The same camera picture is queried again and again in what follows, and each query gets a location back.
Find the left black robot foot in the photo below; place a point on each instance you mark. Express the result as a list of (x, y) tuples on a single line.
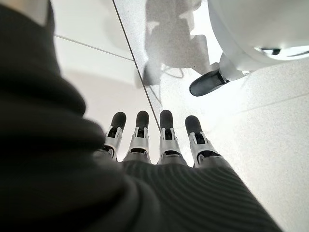
[(207, 83)]

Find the white glossy cabinet door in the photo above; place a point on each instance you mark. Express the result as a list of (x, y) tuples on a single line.
[(91, 19), (108, 91)]

